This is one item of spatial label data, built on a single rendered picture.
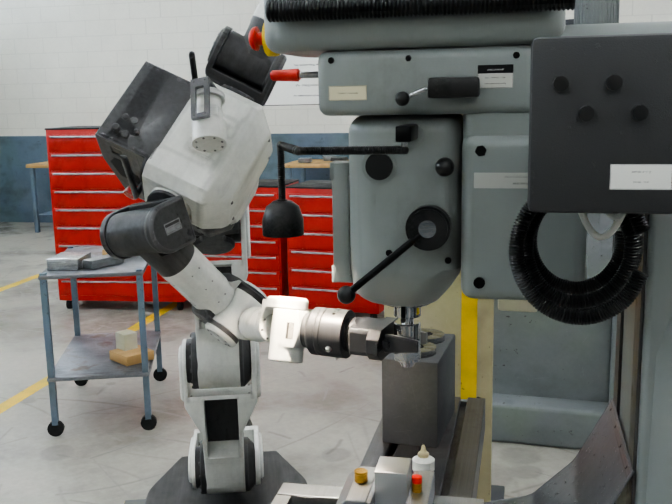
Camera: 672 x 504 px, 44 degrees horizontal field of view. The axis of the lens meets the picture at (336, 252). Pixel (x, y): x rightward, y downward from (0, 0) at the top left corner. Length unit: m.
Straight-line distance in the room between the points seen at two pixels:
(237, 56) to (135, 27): 9.79
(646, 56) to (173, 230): 0.95
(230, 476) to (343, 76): 1.29
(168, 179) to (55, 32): 10.48
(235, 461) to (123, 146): 0.93
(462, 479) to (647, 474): 0.43
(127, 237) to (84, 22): 10.32
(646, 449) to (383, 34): 0.74
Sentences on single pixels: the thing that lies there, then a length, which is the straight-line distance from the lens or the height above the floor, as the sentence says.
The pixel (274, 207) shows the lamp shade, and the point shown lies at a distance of 1.43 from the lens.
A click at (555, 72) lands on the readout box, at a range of 1.05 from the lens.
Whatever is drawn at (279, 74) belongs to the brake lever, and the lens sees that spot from 1.57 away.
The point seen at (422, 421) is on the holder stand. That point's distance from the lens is 1.79.
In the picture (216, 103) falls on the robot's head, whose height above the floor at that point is 1.65.
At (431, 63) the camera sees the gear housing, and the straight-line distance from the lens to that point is 1.30.
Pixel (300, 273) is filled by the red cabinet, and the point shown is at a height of 0.35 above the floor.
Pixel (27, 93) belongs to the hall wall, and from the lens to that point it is 12.35.
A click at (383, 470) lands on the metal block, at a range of 1.37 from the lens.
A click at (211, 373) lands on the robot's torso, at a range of 2.09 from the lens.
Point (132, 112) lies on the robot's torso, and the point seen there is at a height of 1.64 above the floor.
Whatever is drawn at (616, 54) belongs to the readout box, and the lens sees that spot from 1.05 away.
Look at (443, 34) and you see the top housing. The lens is 1.29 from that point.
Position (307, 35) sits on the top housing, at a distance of 1.33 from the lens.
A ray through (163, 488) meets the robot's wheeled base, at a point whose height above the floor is 0.57.
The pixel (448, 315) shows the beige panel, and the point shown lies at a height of 0.82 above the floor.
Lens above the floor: 1.66
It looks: 11 degrees down
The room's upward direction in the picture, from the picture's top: 1 degrees counter-clockwise
